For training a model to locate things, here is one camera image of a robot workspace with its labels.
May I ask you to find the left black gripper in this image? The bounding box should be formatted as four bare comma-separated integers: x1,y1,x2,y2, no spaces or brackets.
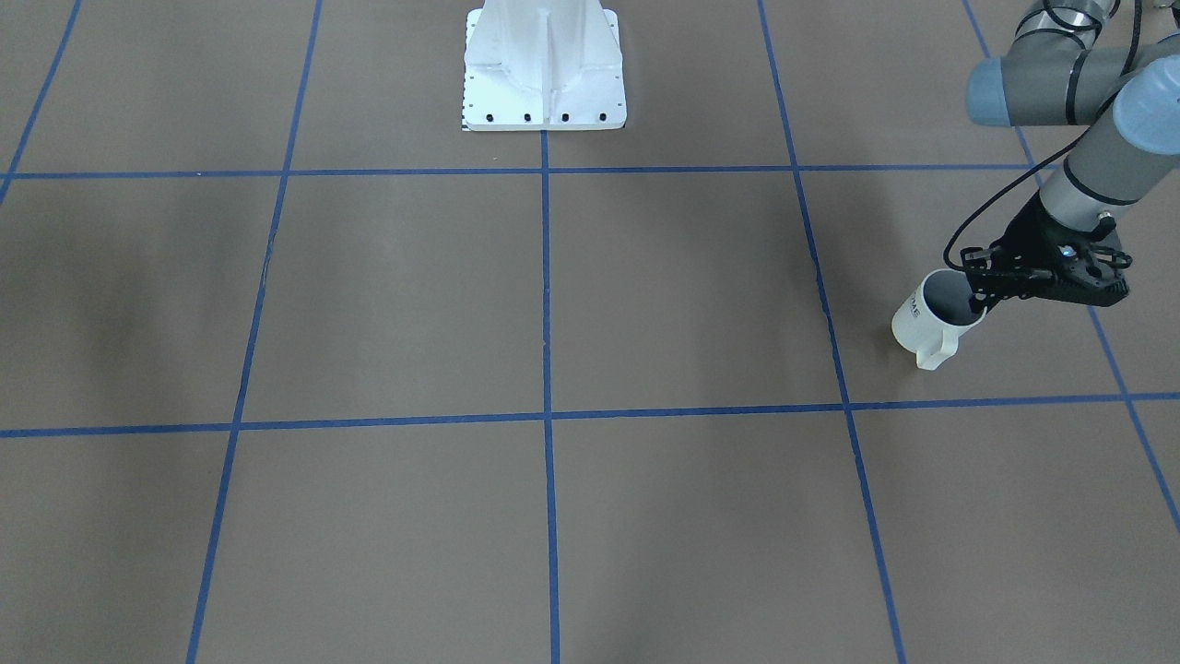
961,195,1084,314

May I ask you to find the white HOME mug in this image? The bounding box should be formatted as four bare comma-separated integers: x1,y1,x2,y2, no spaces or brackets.
891,268,985,372

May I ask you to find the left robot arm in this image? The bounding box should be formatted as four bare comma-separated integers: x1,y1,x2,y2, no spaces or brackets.
948,1,1176,314

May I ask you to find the brown table mat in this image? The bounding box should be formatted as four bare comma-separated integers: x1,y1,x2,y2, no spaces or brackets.
4,1,1176,663

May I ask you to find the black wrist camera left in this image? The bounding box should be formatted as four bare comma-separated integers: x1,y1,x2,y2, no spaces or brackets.
1037,232,1133,307

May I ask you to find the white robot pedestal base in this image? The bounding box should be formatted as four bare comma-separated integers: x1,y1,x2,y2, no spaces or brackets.
461,1,628,132

